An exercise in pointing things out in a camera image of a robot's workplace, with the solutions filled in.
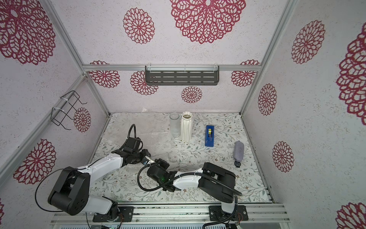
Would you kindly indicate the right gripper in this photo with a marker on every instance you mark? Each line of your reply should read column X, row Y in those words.
column 159, row 164

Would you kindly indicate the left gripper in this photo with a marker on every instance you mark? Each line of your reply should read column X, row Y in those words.
column 146, row 153

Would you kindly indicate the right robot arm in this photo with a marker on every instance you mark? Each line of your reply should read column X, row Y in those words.
column 215, row 181

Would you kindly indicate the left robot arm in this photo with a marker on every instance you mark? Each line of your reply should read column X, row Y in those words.
column 71, row 192

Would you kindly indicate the clear glass vase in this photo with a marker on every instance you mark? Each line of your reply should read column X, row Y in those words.
column 175, row 125

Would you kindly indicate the blue tape dispenser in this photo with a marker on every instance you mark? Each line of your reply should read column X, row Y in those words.
column 209, row 136

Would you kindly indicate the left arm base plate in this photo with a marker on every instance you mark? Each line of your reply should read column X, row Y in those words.
column 115, row 214

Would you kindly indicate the black wire wall rack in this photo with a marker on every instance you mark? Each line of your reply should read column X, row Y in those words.
column 59, row 114

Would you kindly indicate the grey slotted wall shelf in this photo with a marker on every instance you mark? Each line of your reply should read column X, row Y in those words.
column 182, row 76

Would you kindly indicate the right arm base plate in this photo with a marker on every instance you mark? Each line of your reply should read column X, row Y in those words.
column 217, row 214

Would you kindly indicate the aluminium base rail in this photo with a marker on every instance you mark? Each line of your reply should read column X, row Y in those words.
column 175, row 214

